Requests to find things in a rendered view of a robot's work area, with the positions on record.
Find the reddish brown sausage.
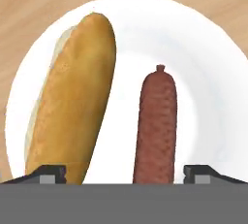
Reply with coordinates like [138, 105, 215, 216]
[132, 64, 178, 185]

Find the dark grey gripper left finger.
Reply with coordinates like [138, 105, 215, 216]
[0, 164, 68, 185]

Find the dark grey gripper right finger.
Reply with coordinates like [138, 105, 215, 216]
[182, 164, 248, 185]

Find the white round plate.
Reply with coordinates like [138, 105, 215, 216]
[4, 0, 248, 185]

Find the golden brown bun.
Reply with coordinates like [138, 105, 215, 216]
[24, 12, 117, 185]

